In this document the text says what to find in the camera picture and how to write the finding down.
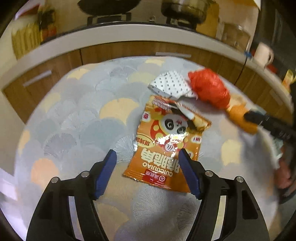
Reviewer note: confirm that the wooden base cabinets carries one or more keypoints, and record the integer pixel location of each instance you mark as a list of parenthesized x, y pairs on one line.
[(27, 89)]

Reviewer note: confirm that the white electric kettle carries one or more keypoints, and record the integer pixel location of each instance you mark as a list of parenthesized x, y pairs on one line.
[(264, 55)]

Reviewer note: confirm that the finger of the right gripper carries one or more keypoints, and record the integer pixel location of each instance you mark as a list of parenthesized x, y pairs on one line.
[(276, 127)]

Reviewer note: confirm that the yellow detergent bottle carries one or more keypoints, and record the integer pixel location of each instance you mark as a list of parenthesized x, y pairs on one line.
[(288, 80)]

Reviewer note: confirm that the orange panda snack wrapper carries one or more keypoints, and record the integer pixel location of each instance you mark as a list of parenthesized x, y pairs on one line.
[(166, 127)]

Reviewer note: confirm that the brown rice cooker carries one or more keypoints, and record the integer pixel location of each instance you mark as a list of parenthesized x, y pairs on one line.
[(233, 35)]

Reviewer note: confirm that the yellow plastic basket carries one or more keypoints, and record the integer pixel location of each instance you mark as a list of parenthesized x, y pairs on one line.
[(25, 39)]

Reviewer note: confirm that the black gas stove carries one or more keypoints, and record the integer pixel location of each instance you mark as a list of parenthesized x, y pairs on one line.
[(115, 23)]

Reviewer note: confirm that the red crumpled plastic bag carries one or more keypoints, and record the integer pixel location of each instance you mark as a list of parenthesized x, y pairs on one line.
[(209, 88)]

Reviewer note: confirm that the dark sauce bottles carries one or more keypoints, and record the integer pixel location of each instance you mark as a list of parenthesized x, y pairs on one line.
[(47, 23)]

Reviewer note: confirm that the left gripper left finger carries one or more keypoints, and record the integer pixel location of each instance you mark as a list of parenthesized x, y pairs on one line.
[(52, 220)]

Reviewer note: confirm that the black wok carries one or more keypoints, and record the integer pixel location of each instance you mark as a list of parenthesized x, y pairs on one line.
[(106, 7)]

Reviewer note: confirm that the wooden cutting board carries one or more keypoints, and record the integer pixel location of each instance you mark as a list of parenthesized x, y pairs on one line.
[(210, 25)]

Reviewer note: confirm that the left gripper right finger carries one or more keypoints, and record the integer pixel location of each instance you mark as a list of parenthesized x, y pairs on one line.
[(243, 219)]

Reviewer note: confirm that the stainless steel steamer pot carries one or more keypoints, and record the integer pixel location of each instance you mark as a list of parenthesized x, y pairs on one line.
[(194, 11)]

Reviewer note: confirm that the patterned grey tablecloth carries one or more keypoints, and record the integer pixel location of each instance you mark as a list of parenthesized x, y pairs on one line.
[(91, 111)]

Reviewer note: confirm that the white dotted paper wrapper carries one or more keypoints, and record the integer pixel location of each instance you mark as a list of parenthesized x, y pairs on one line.
[(172, 85)]

